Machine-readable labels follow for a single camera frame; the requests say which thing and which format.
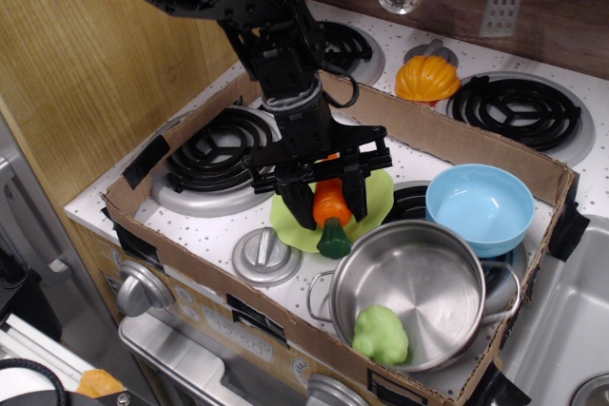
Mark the back right black burner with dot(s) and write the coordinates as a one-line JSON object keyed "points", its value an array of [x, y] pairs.
{"points": [[528, 109]]}

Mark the silver sink basin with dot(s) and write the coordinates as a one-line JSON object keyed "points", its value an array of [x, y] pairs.
{"points": [[557, 352]]}

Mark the light green plate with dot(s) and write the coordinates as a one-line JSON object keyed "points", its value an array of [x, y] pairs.
{"points": [[379, 189]]}

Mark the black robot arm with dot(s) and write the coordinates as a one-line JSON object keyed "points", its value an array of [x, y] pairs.
{"points": [[281, 47]]}

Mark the orange toy carrot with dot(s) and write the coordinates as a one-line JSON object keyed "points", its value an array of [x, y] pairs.
{"points": [[331, 213]]}

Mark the front left black burner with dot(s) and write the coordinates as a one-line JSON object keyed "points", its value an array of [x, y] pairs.
{"points": [[207, 177]]}

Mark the orange toy pumpkin half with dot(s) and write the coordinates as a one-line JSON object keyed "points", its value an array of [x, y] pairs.
{"points": [[427, 79]]}

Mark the green toy broccoli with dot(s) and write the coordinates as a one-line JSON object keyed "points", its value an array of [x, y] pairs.
{"points": [[380, 336]]}

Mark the silver slotted spatula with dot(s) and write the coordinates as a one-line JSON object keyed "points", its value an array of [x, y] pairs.
{"points": [[499, 19]]}

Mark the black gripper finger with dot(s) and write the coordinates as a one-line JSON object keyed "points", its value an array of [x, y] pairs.
{"points": [[298, 197], [354, 191]]}

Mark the light blue bowl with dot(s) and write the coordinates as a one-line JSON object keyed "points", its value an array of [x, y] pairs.
{"points": [[490, 208]]}

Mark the silver back stovetop knob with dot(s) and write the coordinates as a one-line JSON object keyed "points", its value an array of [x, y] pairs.
{"points": [[434, 48]]}

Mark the silver oven door handle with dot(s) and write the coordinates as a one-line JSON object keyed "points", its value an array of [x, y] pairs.
{"points": [[188, 365]]}

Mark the stainless steel pot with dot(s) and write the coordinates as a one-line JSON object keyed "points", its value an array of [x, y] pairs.
{"points": [[434, 283]]}

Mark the silver stovetop knob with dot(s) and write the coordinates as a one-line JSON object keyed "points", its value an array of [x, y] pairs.
{"points": [[434, 48], [261, 259]]}

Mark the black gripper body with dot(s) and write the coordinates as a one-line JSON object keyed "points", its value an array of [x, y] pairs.
{"points": [[314, 147]]}

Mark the silver front oven knob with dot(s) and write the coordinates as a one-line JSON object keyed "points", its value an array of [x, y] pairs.
{"points": [[141, 290]]}

